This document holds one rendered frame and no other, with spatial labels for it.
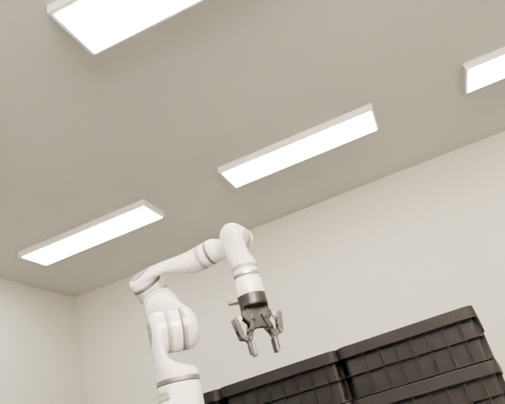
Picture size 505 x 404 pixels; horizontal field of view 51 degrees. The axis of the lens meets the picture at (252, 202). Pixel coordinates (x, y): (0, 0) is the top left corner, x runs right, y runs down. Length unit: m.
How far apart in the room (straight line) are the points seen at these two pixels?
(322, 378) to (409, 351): 0.20
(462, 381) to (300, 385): 0.34
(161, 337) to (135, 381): 4.47
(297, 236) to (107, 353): 2.31
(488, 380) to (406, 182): 4.04
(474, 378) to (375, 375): 0.19
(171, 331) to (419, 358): 0.52
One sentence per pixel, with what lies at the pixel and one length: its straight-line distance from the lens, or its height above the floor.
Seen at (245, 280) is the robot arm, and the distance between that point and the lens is 1.39.
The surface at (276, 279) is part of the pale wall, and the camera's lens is 5.09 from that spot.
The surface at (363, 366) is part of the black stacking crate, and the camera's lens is 1.20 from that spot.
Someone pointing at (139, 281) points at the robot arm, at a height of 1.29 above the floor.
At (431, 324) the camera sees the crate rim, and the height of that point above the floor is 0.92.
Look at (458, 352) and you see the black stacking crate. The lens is 1.17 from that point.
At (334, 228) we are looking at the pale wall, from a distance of 5.06.
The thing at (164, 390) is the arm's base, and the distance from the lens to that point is 1.14.
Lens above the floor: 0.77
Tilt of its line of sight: 25 degrees up
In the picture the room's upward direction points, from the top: 16 degrees counter-clockwise
